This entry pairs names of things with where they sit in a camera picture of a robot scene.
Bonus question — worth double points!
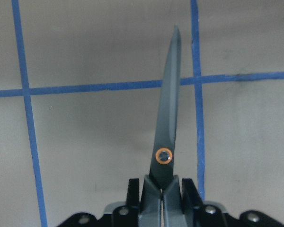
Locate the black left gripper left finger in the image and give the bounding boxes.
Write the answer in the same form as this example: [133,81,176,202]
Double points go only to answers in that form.
[126,178,140,212]

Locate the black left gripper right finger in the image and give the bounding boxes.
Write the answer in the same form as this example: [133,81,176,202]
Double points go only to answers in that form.
[182,178,203,210]

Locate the grey orange scissors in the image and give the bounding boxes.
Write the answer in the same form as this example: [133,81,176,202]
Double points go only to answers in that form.
[138,26,185,227]

